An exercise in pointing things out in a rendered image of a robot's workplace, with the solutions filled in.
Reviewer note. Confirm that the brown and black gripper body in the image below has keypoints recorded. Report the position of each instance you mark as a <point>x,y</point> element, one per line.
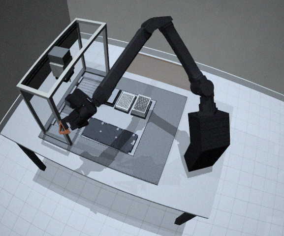
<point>78,123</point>

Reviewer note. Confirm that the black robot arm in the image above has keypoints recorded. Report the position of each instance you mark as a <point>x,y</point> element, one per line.
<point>199,84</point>

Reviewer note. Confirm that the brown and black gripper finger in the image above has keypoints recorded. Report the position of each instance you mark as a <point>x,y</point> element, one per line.
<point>66,131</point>

